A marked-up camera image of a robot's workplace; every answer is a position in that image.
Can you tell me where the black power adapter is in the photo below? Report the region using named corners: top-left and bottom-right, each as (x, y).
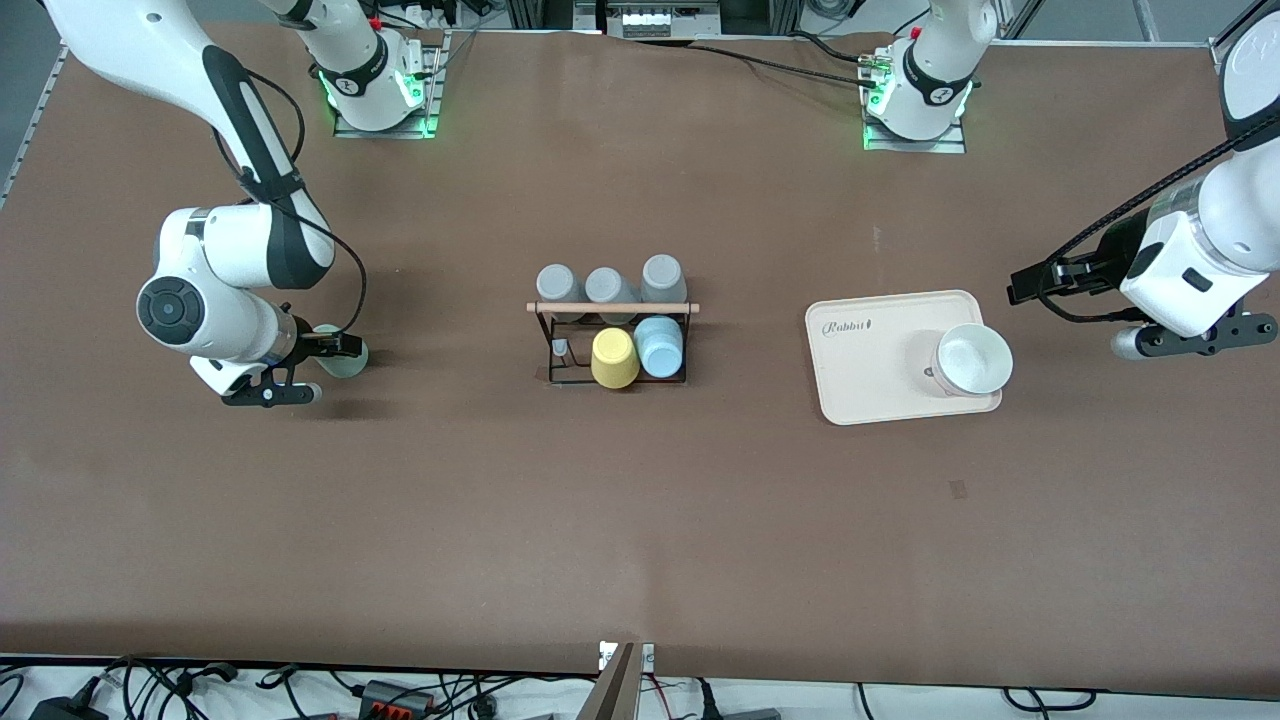
top-left (28, 695), bottom-right (109, 720)

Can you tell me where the yellow cup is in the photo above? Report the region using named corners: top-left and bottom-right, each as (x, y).
top-left (590, 328), bottom-right (641, 389)

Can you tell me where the light blue cup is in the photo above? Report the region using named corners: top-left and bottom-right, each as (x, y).
top-left (634, 316), bottom-right (685, 379)

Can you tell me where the beige rabbit print tray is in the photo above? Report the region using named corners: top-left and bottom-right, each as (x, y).
top-left (805, 290), bottom-right (1004, 427)

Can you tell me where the white bowl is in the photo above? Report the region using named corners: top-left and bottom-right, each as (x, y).
top-left (930, 322), bottom-right (1015, 398)

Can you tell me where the black wire cup rack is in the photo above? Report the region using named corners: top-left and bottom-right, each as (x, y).
top-left (527, 300), bottom-right (701, 386)

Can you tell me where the black orange connector block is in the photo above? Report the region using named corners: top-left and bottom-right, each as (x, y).
top-left (358, 680), bottom-right (437, 717)

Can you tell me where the white bracket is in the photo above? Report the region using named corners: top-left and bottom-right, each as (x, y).
top-left (598, 641), bottom-right (656, 673)

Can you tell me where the black table cable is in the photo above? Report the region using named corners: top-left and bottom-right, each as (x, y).
top-left (688, 42), bottom-right (881, 87)
top-left (790, 30), bottom-right (891, 66)

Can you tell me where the grey metal post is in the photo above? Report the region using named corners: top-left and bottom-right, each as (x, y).
top-left (578, 643), bottom-right (641, 720)

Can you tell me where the pale green cup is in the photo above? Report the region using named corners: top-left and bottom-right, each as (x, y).
top-left (315, 325), bottom-right (370, 379)

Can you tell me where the grey cup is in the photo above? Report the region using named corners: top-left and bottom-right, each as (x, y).
top-left (640, 254), bottom-right (690, 319)
top-left (584, 267), bottom-right (641, 329)
top-left (536, 264), bottom-right (585, 321)

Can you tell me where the aluminium frame rail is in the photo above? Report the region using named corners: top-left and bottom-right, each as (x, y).
top-left (1205, 5), bottom-right (1261, 66)
top-left (0, 40), bottom-right (71, 211)

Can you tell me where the grey power strip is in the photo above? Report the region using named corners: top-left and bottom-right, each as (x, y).
top-left (605, 0), bottom-right (723, 41)

